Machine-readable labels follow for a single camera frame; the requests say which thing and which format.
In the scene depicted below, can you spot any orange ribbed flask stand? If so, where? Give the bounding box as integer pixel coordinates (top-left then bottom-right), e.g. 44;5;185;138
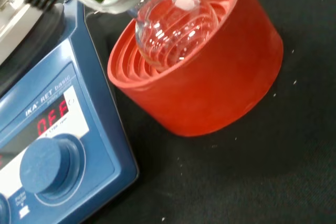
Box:
107;0;285;138

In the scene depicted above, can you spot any silver metal heating block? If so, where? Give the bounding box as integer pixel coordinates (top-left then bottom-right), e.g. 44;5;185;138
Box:
0;0;40;65

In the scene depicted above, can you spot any blue-base laboratory heater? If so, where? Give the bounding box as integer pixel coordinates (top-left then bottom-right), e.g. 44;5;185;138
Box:
0;0;140;224

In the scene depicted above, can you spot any black bench cloth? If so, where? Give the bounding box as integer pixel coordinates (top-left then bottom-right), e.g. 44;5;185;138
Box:
78;0;336;224

